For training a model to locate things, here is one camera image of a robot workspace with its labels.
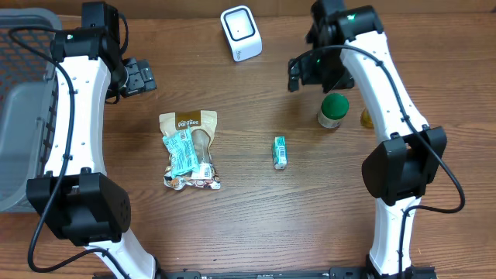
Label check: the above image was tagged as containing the green lid jar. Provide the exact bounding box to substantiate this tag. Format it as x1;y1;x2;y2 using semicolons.
317;93;350;129

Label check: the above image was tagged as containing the teal tissue pack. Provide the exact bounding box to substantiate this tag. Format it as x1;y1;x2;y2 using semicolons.
272;136;288;170

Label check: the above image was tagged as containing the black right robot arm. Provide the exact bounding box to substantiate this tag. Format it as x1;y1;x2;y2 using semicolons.
288;0;447;278

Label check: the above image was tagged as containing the grey plastic basket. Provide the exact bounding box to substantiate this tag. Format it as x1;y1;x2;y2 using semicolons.
1;8;61;213

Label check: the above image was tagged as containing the teal snack packet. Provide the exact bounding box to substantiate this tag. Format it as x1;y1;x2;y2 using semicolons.
163;127;200;178

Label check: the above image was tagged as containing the yellow dish soap bottle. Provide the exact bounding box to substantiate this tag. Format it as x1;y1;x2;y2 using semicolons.
360;109;374;129

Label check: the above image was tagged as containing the white barcode scanner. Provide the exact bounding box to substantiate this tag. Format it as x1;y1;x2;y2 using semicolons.
220;5;263;62

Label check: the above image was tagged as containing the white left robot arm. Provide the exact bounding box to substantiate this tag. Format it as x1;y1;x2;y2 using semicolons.
26;2;160;278

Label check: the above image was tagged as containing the brown snack pouch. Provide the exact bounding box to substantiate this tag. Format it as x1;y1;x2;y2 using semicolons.
159;110;221;191

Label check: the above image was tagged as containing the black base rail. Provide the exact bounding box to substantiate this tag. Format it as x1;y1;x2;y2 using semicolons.
92;264;439;279

